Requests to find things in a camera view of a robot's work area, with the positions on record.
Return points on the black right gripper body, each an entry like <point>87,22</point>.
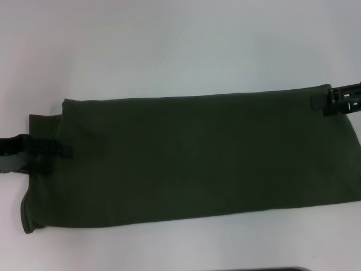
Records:
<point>359,93</point>

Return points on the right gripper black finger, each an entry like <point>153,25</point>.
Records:
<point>341,107</point>
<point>335,94</point>

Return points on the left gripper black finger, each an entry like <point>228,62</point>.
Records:
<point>43,166</point>
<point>50,148</point>

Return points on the dark green FREE t-shirt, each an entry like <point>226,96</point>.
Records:
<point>197,158</point>

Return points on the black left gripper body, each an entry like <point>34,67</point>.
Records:
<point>11,153</point>

